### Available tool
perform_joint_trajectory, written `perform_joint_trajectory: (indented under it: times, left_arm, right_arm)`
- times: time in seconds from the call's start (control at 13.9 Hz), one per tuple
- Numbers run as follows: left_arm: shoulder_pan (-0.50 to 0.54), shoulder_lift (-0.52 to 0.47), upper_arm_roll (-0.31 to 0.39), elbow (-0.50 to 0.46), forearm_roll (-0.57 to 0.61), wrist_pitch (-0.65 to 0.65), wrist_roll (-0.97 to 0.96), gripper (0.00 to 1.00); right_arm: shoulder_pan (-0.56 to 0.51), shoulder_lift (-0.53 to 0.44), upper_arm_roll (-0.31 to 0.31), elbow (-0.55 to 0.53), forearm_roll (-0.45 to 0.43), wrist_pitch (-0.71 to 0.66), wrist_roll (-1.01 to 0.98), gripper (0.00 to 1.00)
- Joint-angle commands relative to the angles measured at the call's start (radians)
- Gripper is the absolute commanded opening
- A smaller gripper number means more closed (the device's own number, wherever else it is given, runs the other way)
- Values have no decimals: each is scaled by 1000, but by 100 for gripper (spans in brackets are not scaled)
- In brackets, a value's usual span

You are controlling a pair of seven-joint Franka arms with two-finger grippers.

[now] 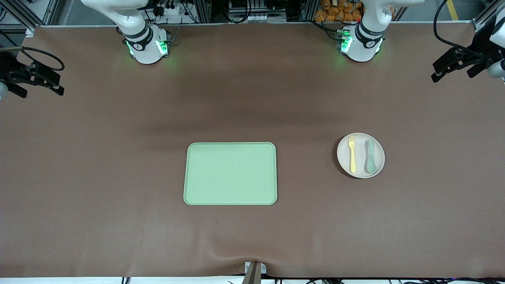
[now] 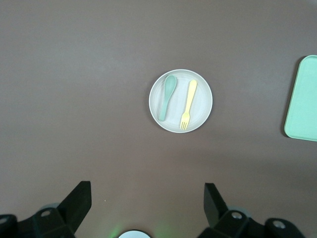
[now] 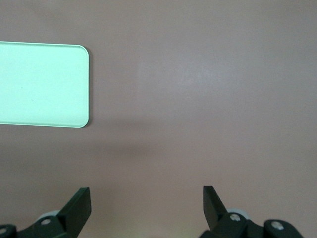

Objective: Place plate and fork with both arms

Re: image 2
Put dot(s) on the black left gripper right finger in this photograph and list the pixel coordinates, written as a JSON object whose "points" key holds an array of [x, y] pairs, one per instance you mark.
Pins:
{"points": [[215, 208]]}

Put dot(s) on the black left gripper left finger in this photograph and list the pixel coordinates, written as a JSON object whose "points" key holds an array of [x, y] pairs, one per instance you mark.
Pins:
{"points": [[74, 205]]}

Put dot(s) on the round white speckled plate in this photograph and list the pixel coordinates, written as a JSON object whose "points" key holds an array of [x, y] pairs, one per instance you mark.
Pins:
{"points": [[178, 104]]}

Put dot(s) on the pale yellow plastic fork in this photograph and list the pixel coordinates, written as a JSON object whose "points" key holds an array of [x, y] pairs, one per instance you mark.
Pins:
{"points": [[190, 99]]}

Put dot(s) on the mint green plastic spoon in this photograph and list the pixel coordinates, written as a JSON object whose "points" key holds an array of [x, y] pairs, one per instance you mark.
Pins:
{"points": [[168, 94]]}

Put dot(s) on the brown table mat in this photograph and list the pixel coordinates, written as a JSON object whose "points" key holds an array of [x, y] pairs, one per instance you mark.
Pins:
{"points": [[74, 74]]}

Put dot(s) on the mint green rectangular tray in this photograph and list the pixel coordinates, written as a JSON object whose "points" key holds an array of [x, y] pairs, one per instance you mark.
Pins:
{"points": [[303, 99]]}

